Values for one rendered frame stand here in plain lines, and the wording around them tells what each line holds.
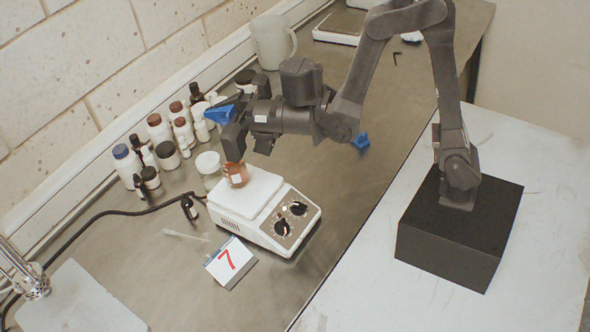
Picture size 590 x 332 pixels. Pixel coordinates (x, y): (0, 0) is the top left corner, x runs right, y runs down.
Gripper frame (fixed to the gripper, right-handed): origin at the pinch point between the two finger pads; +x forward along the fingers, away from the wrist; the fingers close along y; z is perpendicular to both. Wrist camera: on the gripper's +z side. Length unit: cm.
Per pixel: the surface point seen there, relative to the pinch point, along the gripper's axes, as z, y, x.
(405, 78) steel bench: 26, 55, -31
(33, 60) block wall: -12.2, 2.1, 46.2
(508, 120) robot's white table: 26, 39, -60
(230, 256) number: 23.6, -14.6, -1.2
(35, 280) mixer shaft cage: 8.1, -37.0, 25.2
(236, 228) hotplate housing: 22.6, -8.5, -0.7
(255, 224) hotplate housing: 19.2, -9.0, -5.6
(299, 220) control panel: 22.1, -4.5, -13.0
